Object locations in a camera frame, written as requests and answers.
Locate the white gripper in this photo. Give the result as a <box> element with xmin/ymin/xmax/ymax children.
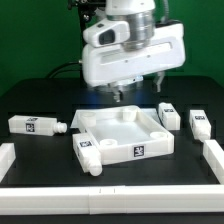
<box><xmin>82</xmin><ymin>19</ymin><xmax>185</xmax><ymax>102</ymax></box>

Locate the white desk top tray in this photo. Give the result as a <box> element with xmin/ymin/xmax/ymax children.
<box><xmin>78</xmin><ymin>111</ymin><xmax>174</xmax><ymax>165</ymax></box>

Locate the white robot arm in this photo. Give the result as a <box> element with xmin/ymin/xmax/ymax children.
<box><xmin>82</xmin><ymin>0</ymin><xmax>185</xmax><ymax>101</ymax></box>

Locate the white marker sheet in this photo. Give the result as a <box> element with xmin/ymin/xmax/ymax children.
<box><xmin>71</xmin><ymin>106</ymin><xmax>160</xmax><ymax>128</ymax></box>

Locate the black cable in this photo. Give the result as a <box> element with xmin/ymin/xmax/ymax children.
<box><xmin>45</xmin><ymin>59</ymin><xmax>88</xmax><ymax>79</ymax></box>

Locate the black camera pole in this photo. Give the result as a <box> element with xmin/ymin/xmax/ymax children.
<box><xmin>67</xmin><ymin>0</ymin><xmax>108</xmax><ymax>79</ymax></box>

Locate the white right wall block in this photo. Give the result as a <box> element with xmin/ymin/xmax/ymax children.
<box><xmin>203</xmin><ymin>140</ymin><xmax>224</xmax><ymax>185</ymax></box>

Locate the white wall block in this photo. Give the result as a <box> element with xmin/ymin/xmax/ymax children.
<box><xmin>0</xmin><ymin>143</ymin><xmax>16</xmax><ymax>182</ymax></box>
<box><xmin>203</xmin><ymin>140</ymin><xmax>224</xmax><ymax>185</ymax></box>

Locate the white obstacle wall bar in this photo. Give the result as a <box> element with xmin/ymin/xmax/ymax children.
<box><xmin>0</xmin><ymin>185</ymin><xmax>224</xmax><ymax>215</ymax></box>

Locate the white left wall block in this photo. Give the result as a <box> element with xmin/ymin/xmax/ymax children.
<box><xmin>0</xmin><ymin>143</ymin><xmax>16</xmax><ymax>182</ymax></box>

